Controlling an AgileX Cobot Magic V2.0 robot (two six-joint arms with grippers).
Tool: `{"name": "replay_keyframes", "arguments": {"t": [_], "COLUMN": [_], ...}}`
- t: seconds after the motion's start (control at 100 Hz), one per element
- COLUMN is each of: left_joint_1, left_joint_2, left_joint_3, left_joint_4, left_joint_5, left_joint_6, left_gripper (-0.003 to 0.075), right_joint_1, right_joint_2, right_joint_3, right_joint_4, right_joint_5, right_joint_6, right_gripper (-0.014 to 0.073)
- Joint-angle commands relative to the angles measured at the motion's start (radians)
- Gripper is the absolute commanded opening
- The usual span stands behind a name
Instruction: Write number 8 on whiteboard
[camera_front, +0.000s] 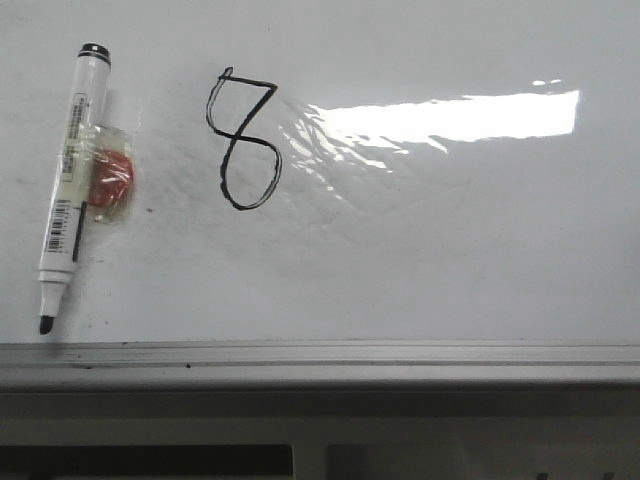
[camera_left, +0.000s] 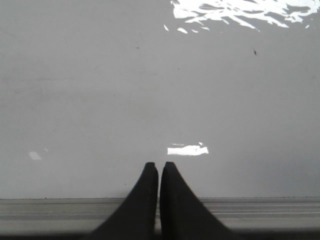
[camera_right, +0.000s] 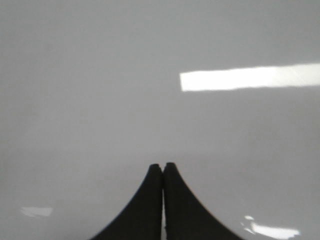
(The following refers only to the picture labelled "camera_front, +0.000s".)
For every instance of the red magnet taped to marker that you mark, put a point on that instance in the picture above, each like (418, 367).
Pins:
(112, 186)

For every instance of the white black whiteboard marker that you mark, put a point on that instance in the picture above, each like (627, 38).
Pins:
(62, 239)

